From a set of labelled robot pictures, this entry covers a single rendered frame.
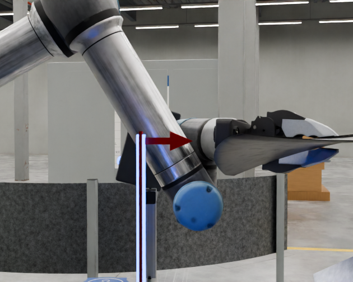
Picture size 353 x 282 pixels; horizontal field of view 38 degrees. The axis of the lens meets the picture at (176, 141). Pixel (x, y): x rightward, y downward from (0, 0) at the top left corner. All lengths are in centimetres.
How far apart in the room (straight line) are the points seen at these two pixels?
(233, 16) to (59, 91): 300
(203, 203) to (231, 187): 171
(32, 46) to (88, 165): 599
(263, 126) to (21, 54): 45
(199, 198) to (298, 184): 790
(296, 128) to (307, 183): 791
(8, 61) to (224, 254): 176
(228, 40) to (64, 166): 316
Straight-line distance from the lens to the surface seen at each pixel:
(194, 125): 91
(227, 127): 74
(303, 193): 866
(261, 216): 264
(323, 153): 73
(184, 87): 661
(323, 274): 70
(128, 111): 79
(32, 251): 241
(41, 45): 96
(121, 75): 79
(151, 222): 116
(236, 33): 488
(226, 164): 70
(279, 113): 78
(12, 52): 97
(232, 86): 482
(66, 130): 702
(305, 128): 75
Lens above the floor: 120
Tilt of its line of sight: 2 degrees down
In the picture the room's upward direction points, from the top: straight up
